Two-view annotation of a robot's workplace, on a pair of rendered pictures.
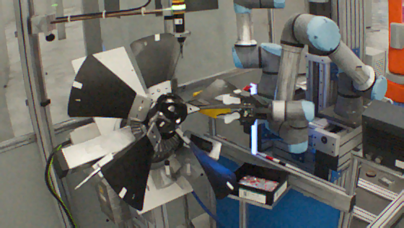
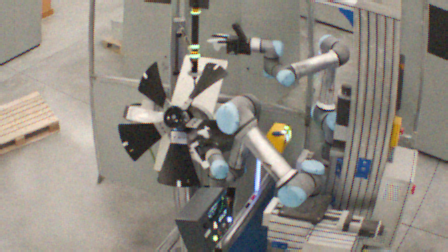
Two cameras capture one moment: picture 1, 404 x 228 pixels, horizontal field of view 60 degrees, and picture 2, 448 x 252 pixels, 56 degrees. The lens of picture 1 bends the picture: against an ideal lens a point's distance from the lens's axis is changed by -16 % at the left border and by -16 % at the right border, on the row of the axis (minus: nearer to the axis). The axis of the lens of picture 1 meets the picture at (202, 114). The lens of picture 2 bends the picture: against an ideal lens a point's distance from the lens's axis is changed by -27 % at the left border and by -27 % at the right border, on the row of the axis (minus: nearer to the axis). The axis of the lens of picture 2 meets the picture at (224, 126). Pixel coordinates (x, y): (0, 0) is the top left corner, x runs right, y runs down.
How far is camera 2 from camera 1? 2.37 m
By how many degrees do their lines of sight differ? 54
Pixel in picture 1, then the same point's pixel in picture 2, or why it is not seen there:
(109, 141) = (154, 116)
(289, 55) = not seen: hidden behind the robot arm
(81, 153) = (136, 114)
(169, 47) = (212, 78)
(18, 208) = not seen: hidden behind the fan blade
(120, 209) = not seen: hidden behind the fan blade
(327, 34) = (224, 119)
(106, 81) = (156, 82)
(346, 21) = (355, 127)
